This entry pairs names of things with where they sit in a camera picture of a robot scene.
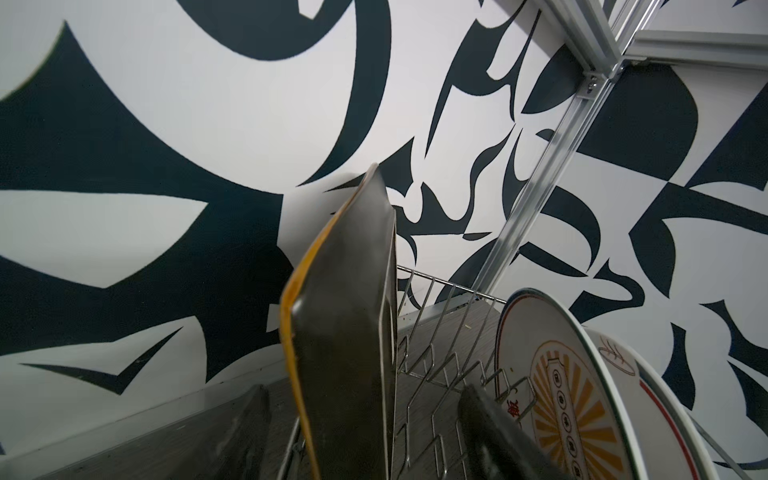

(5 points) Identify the white round plate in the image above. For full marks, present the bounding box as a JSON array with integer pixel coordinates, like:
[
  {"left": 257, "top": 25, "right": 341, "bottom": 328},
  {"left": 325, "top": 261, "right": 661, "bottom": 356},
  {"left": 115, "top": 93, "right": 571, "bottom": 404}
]
[
  {"left": 586, "top": 328, "right": 718, "bottom": 479},
  {"left": 493, "top": 288, "right": 649, "bottom": 479}
]

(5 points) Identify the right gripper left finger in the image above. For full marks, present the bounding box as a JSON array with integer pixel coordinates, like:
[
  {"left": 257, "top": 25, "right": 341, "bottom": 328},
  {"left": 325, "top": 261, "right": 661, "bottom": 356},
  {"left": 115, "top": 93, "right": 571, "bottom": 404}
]
[{"left": 44, "top": 385, "right": 272, "bottom": 479}]

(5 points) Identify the white round plate front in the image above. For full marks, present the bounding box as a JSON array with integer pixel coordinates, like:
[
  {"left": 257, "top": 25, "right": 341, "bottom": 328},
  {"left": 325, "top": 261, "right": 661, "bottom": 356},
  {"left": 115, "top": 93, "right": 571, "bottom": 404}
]
[{"left": 586, "top": 328, "right": 718, "bottom": 479}]

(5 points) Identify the wire dish rack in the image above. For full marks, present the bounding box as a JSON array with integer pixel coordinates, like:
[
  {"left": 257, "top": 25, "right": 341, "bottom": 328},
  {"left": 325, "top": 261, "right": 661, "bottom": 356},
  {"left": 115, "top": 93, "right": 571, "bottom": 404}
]
[{"left": 275, "top": 263, "right": 754, "bottom": 480}]

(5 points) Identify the white round plate back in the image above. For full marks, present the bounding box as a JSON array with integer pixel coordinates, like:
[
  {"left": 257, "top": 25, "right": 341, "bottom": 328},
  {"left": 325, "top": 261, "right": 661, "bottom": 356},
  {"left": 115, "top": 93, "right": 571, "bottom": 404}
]
[{"left": 493, "top": 288, "right": 649, "bottom": 479}]

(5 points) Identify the black square plate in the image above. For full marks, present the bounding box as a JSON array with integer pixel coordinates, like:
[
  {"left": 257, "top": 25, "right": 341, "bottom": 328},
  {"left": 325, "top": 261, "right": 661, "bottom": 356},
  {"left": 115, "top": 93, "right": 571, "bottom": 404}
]
[{"left": 279, "top": 164, "right": 397, "bottom": 479}]

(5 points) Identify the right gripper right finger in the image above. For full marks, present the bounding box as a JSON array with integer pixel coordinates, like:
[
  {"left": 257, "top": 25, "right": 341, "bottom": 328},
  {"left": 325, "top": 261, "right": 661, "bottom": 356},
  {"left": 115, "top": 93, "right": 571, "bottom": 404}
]
[{"left": 458, "top": 385, "right": 569, "bottom": 479}]

